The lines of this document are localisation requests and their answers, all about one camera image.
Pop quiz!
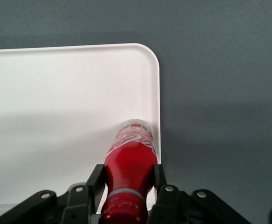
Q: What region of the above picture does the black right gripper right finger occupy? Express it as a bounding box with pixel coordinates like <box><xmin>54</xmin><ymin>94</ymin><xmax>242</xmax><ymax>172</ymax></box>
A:
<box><xmin>147</xmin><ymin>163</ymin><xmax>252</xmax><ymax>224</ymax></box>

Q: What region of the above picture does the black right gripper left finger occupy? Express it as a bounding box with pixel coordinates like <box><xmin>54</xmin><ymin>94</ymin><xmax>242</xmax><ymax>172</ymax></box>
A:
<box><xmin>0</xmin><ymin>164</ymin><xmax>107</xmax><ymax>224</ymax></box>

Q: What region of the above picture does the red coke bottle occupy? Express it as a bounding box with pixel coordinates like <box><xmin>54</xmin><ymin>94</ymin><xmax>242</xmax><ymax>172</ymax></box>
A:
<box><xmin>98</xmin><ymin>119</ymin><xmax>157</xmax><ymax>224</ymax></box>

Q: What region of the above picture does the beige plastic tray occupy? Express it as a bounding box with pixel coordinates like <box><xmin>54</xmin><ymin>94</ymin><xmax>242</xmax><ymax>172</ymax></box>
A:
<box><xmin>0</xmin><ymin>42</ymin><xmax>162</xmax><ymax>214</ymax></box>

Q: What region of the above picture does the dark grey table mat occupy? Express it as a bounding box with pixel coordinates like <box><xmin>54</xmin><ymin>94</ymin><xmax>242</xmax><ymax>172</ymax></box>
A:
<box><xmin>0</xmin><ymin>0</ymin><xmax>272</xmax><ymax>224</ymax></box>

